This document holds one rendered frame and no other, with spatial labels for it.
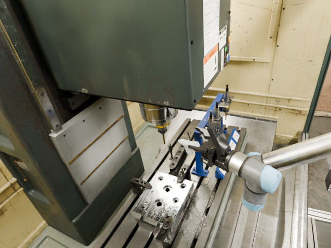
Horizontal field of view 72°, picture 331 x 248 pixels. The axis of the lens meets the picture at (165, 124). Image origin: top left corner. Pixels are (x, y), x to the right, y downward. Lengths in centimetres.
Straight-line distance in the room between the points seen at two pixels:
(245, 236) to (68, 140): 105
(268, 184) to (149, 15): 59
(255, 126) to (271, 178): 128
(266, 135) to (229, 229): 86
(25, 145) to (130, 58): 62
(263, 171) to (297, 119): 129
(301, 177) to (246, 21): 108
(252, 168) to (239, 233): 72
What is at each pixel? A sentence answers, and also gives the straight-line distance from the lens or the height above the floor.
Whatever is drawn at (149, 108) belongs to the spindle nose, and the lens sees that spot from 88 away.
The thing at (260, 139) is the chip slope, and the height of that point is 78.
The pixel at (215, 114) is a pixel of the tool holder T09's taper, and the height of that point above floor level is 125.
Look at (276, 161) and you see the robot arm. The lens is 90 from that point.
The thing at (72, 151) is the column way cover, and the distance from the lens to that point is 123.
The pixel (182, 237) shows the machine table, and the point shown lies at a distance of 124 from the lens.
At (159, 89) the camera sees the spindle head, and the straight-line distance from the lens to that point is 75.
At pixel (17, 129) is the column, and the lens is 110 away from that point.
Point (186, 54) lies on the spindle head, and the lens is 66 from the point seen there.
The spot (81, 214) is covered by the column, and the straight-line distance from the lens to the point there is 149.
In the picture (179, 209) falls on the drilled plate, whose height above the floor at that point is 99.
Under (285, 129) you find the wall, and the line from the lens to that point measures 208.
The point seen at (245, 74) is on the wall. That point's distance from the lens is 188.
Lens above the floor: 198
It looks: 34 degrees down
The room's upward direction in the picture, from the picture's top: 8 degrees counter-clockwise
